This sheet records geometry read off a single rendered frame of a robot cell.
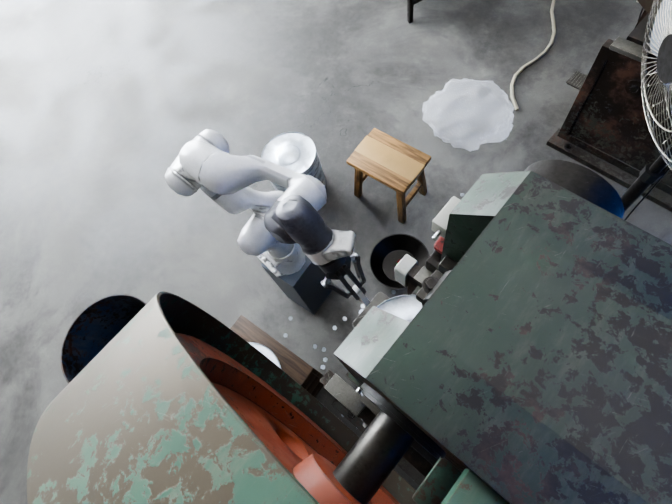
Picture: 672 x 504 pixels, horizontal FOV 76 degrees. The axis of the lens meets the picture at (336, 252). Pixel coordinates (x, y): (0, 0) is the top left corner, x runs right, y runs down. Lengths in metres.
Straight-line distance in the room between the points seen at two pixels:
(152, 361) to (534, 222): 0.52
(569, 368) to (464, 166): 2.00
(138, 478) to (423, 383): 0.34
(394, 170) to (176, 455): 1.84
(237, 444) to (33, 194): 3.13
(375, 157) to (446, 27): 1.35
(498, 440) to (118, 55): 3.66
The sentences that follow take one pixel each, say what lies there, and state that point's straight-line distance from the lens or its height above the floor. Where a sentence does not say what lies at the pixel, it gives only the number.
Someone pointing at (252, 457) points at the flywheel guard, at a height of 1.74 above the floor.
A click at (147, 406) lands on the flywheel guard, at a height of 1.71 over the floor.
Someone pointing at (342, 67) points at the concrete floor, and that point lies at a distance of 3.06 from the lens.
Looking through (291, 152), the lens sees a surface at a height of 0.30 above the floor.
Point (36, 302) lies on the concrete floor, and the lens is 2.99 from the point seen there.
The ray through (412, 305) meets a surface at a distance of 1.34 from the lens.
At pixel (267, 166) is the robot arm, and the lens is 1.15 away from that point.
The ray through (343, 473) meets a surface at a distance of 0.72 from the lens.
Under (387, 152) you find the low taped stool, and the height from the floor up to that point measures 0.33.
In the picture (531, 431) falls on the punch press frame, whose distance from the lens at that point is 0.59.
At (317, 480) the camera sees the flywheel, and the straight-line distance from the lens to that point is 0.69.
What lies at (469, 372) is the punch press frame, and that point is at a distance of 0.58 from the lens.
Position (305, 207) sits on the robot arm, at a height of 1.25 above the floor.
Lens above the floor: 2.07
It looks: 65 degrees down
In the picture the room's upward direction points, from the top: 21 degrees counter-clockwise
